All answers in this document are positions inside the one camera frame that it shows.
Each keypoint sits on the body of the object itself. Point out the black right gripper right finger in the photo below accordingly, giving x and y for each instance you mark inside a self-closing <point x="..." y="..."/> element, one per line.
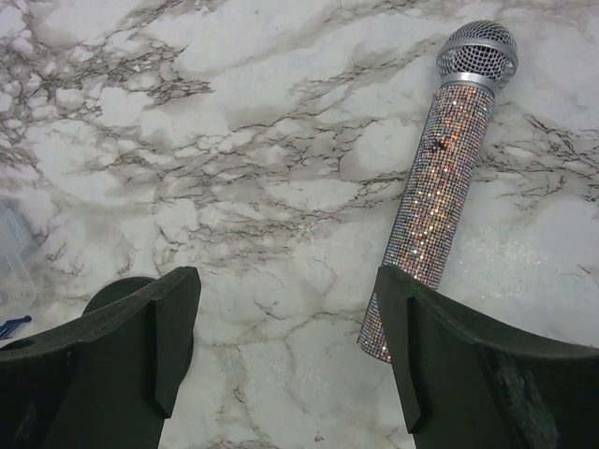
<point x="466" y="380"/>

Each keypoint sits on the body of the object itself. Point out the glitter rhinestone microphone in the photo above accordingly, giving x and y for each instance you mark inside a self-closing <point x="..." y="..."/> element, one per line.
<point x="477" y="62"/>

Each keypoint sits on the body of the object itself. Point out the clear plastic screw box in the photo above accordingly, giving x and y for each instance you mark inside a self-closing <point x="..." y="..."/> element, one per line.
<point x="18" y="291"/>

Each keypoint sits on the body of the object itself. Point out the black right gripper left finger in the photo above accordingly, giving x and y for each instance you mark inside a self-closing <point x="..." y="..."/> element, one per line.
<point x="108" y="379"/>

